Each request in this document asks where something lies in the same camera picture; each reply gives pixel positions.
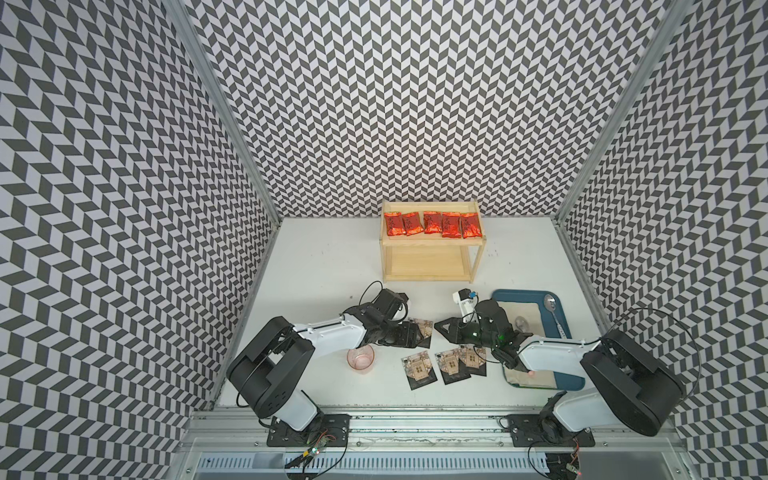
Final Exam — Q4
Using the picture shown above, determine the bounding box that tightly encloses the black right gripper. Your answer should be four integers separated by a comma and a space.
433, 316, 497, 347

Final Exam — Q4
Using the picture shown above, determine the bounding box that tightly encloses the black tea bag house print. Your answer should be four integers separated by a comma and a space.
459, 345, 487, 377
436, 348, 471, 385
401, 351, 437, 390
413, 319, 434, 349

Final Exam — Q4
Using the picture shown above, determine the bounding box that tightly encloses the light wooden two-tier shelf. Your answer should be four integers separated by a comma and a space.
379, 200, 487, 283

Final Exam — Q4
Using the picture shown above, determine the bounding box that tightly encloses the red tea bag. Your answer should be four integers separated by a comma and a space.
401, 212, 424, 236
383, 212, 406, 237
460, 212, 483, 239
441, 212, 463, 239
422, 211, 442, 234

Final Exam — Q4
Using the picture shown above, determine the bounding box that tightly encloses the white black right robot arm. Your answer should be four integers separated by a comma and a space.
434, 299, 685, 444

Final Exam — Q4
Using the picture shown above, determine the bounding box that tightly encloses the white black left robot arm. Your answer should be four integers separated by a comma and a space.
226, 287, 419, 432

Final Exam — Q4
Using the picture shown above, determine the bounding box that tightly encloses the pink translucent cup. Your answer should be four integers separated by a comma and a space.
346, 344, 375, 373

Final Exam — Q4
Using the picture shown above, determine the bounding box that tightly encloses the teal tray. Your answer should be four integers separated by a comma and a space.
491, 289, 585, 391

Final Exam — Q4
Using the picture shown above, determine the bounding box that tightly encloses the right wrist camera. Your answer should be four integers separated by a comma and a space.
452, 288, 478, 312

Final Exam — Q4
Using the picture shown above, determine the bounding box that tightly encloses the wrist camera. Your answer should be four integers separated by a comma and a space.
452, 288, 478, 312
376, 288, 408, 309

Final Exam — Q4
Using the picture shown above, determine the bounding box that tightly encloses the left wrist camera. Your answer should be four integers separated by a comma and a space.
376, 288, 408, 309

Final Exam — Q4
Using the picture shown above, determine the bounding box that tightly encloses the pink handled metal spoon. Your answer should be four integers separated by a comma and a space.
544, 294, 567, 339

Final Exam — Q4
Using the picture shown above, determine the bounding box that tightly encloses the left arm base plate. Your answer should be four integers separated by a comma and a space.
266, 413, 352, 448

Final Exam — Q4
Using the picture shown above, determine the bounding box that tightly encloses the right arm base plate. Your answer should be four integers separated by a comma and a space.
504, 414, 596, 448

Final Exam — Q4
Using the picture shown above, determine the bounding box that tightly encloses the aluminium mounting rail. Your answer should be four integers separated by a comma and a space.
165, 408, 700, 479

